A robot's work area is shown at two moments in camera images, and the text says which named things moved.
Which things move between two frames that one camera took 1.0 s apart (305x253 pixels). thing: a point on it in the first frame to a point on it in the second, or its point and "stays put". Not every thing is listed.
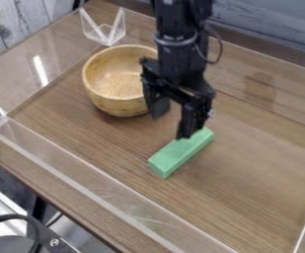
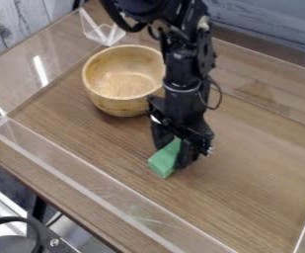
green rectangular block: x=179 y=152 stays put
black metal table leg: x=39 y=209 stays put
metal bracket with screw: x=54 y=243 stays put
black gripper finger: x=157 y=98 to x=161 y=132
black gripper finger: x=194 y=114 to x=191 y=149
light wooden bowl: x=113 y=81 stays put
